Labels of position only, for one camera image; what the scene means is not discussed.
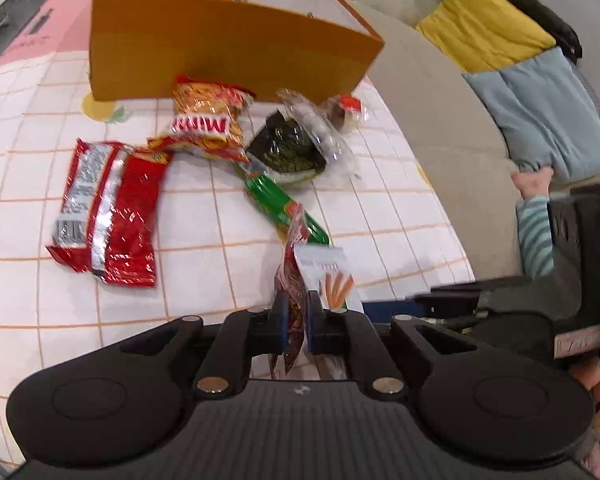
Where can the seaweed rice ball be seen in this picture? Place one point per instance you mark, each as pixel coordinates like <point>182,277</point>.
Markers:
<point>285,147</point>

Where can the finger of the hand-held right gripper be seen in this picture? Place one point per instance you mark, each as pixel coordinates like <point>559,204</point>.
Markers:
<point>445,306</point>
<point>455,286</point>

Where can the green sausage packet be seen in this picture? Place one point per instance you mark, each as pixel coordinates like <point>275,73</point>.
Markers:
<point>275,200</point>

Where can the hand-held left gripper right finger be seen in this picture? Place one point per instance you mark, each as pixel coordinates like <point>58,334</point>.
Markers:
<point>312,321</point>

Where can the person's bare foot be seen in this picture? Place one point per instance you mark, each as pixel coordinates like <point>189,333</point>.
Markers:
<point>530,182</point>

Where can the person's striped clothing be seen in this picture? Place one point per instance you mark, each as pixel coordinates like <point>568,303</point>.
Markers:
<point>535,235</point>

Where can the orange red noodle snack packet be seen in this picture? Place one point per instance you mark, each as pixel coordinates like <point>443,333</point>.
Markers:
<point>205,120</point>

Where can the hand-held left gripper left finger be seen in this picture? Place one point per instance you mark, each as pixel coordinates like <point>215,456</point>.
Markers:
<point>281,321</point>

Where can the yellow cushion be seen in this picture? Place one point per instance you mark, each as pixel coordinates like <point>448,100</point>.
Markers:
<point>485,25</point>

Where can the large red snack packet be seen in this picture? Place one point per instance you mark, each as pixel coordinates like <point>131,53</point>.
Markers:
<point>110,210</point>

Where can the clear cake red label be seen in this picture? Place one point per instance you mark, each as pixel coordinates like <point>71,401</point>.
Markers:
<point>347,109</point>

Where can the light blue cushion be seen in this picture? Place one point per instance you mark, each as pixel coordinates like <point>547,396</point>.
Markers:
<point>545,110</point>

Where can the white red snack packet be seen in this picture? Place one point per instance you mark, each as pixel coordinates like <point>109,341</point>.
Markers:
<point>325,270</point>

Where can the beige sofa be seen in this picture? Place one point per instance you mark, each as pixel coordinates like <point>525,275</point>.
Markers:
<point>455,125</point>

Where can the orange cardboard box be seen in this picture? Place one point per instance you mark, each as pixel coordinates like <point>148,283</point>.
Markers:
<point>220,45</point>

